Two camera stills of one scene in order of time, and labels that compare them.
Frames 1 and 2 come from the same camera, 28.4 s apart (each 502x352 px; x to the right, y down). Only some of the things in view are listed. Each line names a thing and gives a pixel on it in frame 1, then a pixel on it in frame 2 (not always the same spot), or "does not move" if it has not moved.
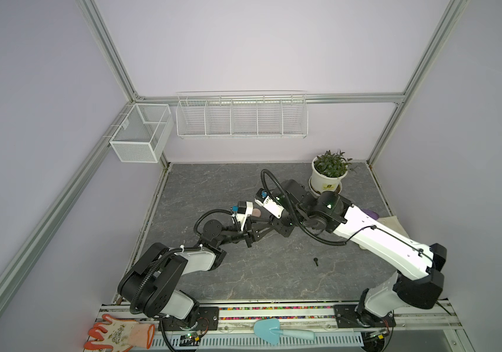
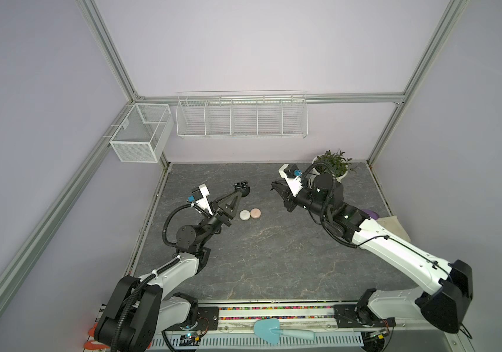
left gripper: (252, 234) → (222, 214)
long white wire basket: (242, 114) does not move
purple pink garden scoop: (373, 215) does not move
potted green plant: (327, 170) does not move
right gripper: (283, 230) → (286, 194)
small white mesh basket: (143, 134) does not move
